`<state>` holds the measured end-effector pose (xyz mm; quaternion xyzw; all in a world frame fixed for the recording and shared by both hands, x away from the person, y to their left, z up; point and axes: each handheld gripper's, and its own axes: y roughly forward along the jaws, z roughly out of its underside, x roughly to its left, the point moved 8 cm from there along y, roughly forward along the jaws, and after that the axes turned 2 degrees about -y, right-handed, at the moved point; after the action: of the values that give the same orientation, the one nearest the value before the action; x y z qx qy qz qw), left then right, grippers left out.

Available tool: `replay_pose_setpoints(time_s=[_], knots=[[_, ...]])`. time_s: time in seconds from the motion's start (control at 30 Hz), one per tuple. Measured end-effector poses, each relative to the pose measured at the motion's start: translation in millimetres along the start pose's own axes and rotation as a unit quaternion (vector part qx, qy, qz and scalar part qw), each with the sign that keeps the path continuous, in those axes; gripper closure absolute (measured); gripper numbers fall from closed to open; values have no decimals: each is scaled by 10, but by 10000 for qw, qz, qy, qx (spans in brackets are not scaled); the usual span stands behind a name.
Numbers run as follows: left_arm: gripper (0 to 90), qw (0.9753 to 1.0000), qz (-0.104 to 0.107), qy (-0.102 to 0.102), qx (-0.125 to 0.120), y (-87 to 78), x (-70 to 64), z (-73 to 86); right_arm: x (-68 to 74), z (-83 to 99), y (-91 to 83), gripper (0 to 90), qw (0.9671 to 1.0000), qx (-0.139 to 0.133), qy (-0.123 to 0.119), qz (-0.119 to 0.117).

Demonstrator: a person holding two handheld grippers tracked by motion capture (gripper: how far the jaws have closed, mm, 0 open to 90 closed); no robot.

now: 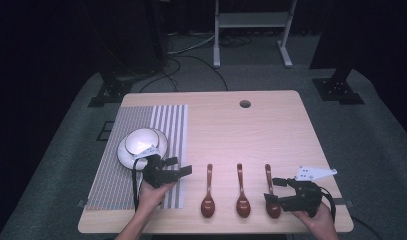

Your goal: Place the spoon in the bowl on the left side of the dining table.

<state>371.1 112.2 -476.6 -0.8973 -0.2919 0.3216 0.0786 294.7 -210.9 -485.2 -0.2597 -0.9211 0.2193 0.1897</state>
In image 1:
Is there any person's right hand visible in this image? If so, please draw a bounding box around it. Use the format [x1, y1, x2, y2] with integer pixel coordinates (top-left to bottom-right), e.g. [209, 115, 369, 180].
[292, 202, 332, 231]

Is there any white bowl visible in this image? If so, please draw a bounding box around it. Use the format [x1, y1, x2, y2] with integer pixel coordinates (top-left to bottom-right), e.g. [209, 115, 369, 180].
[124, 128, 161, 158]

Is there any person's left hand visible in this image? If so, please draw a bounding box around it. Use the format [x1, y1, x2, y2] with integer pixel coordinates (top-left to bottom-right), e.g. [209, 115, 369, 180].
[137, 181, 177, 215]

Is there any dark floor hatch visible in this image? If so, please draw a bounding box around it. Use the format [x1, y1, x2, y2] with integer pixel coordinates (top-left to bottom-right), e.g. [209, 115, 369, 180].
[96, 120, 116, 142]

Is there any grey striped placemat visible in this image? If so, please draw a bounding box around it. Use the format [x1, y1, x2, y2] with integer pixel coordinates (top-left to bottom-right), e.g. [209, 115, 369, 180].
[85, 104, 189, 211]

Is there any white metal stand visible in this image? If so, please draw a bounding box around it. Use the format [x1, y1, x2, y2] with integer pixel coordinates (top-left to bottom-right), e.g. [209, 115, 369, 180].
[212, 0, 298, 69]

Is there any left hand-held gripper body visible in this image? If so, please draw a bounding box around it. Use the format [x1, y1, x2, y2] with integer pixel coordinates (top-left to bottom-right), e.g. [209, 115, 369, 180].
[134, 145, 179, 190]

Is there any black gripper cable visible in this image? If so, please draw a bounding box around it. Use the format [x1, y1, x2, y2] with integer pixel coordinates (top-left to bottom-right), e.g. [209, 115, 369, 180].
[319, 186, 337, 222]
[132, 158, 142, 212]

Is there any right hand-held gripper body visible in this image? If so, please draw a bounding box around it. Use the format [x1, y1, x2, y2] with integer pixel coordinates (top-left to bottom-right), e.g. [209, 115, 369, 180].
[281, 165, 338, 218]

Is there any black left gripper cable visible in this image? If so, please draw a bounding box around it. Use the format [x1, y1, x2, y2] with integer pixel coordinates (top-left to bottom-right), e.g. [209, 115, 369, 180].
[132, 158, 142, 212]

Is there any brown spoon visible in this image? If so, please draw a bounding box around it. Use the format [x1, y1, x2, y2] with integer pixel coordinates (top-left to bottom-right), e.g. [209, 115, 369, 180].
[235, 162, 252, 219]
[264, 163, 282, 220]
[200, 163, 216, 219]

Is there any thin black floor cable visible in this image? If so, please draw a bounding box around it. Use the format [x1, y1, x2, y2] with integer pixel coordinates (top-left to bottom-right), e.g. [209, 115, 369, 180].
[350, 215, 386, 240]

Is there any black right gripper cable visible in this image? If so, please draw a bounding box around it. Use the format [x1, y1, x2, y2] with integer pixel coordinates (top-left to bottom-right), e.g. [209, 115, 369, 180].
[319, 186, 337, 222]

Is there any black stand base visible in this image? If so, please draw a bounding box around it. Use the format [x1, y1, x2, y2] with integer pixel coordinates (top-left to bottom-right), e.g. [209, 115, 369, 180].
[87, 66, 136, 108]
[311, 66, 365, 106]

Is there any grey floor cable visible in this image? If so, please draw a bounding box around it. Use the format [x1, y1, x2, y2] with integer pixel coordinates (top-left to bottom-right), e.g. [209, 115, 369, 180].
[167, 33, 216, 56]

